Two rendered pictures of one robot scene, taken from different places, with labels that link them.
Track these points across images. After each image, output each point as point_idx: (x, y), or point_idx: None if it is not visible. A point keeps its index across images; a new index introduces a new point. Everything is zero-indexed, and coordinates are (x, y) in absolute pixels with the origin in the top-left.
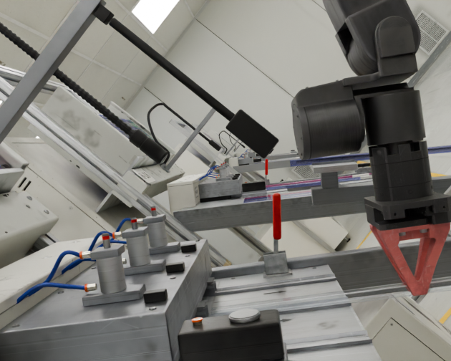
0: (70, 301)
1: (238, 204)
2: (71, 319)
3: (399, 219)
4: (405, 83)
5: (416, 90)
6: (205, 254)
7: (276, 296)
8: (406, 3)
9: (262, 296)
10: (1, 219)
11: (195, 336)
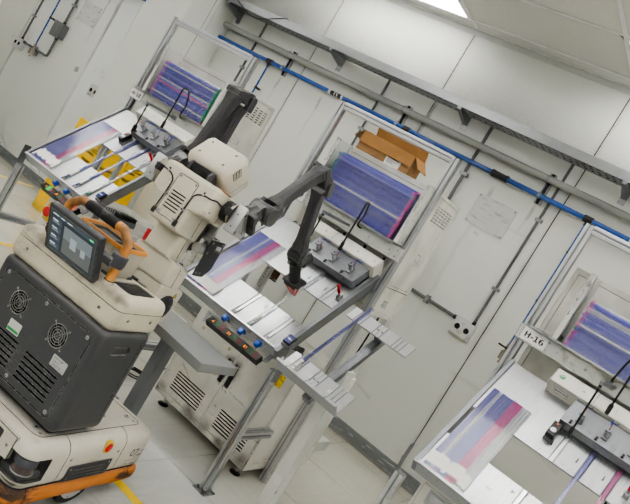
0: (325, 246)
1: (489, 381)
2: (313, 242)
3: None
4: (293, 263)
5: (289, 263)
6: (344, 278)
7: (323, 287)
8: (289, 249)
9: (326, 286)
10: (373, 241)
11: None
